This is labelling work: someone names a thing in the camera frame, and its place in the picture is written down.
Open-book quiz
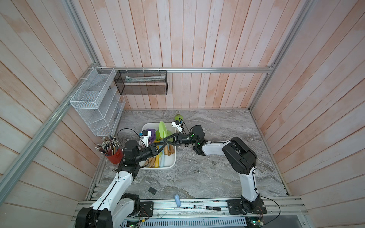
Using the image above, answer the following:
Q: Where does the white wire mesh shelf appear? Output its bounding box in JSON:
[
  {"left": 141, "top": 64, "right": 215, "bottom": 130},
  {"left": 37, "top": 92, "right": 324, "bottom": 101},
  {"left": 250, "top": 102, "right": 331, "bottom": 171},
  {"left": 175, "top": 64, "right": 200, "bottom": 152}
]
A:
[{"left": 70, "top": 67, "right": 125, "bottom": 137}]

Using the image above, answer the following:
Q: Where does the light green shovel wide blade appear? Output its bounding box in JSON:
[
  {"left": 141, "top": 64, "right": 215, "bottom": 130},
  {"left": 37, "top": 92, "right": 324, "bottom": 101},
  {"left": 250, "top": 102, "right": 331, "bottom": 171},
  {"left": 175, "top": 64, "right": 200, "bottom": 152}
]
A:
[{"left": 167, "top": 130, "right": 175, "bottom": 156}]

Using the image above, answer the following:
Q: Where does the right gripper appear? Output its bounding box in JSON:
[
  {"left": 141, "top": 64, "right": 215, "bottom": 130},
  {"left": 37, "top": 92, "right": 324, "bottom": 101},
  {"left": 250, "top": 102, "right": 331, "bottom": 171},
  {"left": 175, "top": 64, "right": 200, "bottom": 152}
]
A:
[{"left": 164, "top": 135, "right": 199, "bottom": 148}]

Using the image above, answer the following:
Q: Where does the black mesh wall basket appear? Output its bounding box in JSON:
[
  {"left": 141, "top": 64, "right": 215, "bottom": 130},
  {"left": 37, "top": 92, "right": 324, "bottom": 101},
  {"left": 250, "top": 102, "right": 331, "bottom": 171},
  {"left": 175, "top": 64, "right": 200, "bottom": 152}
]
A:
[{"left": 114, "top": 69, "right": 168, "bottom": 96}]

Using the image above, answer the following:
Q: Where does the red cup of pencils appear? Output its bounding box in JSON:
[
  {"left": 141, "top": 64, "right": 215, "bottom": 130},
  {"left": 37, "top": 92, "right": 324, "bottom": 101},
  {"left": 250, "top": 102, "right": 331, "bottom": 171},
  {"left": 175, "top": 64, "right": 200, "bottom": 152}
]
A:
[{"left": 95, "top": 135, "right": 124, "bottom": 164}]

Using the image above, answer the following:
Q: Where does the light blue shovel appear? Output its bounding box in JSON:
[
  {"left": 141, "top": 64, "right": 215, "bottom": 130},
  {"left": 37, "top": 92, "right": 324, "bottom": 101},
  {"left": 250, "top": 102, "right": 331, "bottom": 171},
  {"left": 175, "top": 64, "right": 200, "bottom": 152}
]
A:
[{"left": 159, "top": 153, "right": 165, "bottom": 168}]

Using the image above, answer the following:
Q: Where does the small black square piece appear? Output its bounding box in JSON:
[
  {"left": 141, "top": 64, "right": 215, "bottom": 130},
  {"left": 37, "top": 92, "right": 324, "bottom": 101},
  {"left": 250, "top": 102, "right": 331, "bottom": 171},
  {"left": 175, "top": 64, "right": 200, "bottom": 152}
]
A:
[{"left": 148, "top": 187, "right": 157, "bottom": 195}]

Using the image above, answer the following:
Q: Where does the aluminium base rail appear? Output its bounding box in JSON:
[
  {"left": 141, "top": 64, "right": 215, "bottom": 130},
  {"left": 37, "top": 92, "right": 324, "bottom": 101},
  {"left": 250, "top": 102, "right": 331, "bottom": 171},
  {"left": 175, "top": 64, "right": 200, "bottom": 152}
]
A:
[{"left": 141, "top": 197, "right": 309, "bottom": 219}]

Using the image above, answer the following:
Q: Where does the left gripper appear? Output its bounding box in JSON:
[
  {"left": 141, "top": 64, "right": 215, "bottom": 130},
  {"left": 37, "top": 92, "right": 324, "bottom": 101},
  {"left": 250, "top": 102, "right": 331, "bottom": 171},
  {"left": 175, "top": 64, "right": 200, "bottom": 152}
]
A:
[{"left": 134, "top": 142, "right": 167, "bottom": 163}]

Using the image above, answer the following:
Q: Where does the black marker pen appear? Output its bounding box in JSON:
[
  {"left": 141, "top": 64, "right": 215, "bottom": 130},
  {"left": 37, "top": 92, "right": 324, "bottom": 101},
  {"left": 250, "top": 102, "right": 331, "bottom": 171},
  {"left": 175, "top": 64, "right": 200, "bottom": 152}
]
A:
[{"left": 193, "top": 205, "right": 221, "bottom": 211}]

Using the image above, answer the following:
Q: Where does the olive green pointed shovel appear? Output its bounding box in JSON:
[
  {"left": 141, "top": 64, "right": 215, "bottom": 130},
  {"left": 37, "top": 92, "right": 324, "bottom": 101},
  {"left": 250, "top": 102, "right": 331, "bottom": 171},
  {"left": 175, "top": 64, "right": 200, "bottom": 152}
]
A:
[{"left": 159, "top": 121, "right": 169, "bottom": 155}]

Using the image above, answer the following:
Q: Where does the purple shovel square blade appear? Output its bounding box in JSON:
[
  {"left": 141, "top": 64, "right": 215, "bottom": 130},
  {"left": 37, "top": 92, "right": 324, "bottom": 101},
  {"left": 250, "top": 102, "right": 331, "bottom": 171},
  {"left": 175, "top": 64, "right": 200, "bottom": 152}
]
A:
[{"left": 147, "top": 129, "right": 156, "bottom": 144}]

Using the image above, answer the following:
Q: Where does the green shovel yellow handle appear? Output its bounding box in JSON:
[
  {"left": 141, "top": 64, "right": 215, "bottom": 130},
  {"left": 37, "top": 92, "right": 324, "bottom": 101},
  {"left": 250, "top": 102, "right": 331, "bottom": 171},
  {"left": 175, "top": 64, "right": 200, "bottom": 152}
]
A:
[{"left": 174, "top": 114, "right": 183, "bottom": 123}]

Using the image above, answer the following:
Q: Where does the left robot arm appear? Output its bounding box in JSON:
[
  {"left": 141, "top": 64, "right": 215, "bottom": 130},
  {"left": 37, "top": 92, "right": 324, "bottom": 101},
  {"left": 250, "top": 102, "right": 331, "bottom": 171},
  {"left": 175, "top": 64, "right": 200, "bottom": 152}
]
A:
[{"left": 75, "top": 140, "right": 167, "bottom": 228}]

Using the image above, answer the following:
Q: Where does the light blue small cylinder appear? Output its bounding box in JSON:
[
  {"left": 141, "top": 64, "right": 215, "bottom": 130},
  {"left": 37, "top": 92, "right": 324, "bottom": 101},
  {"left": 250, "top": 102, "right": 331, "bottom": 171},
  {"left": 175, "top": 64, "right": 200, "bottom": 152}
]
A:
[{"left": 174, "top": 194, "right": 182, "bottom": 207}]

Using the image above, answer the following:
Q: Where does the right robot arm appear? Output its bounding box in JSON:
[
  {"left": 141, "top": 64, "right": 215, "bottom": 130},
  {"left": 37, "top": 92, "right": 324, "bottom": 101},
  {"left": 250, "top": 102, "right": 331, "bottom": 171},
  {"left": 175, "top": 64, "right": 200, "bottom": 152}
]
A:
[{"left": 163, "top": 125, "right": 267, "bottom": 215}]

